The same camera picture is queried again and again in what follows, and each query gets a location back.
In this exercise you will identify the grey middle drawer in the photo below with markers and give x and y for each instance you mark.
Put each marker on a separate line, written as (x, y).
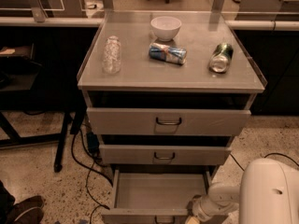
(122, 154)

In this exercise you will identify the green soda can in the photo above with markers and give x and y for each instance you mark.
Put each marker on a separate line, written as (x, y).
(221, 57)

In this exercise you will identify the black table frame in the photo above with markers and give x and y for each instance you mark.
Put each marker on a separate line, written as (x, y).
(14, 139)

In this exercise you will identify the dark shoe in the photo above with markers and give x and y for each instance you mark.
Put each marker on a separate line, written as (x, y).
(28, 211)

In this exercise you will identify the grey drawer cabinet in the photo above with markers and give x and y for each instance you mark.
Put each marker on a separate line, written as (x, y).
(144, 82)

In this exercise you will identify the grey bottom drawer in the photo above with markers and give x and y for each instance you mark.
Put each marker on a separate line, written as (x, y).
(154, 198)

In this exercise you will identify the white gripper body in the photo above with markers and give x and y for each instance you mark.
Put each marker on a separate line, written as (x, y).
(198, 208)

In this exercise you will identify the grey top drawer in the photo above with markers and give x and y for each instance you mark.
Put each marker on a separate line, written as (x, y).
(152, 121)

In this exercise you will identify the blue crushed can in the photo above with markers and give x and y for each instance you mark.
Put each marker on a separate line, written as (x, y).
(167, 53)

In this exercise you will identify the black power adapter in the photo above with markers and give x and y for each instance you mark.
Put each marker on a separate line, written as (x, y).
(92, 142)

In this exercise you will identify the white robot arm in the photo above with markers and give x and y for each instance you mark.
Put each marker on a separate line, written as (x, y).
(268, 194)

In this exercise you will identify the clear plastic bottle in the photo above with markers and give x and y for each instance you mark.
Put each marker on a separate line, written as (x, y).
(112, 55)

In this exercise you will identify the white bowl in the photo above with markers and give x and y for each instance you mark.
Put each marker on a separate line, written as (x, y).
(165, 27)

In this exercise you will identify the grey drawer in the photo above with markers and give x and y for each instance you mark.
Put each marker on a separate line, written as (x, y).
(154, 198)
(152, 121)
(122, 154)

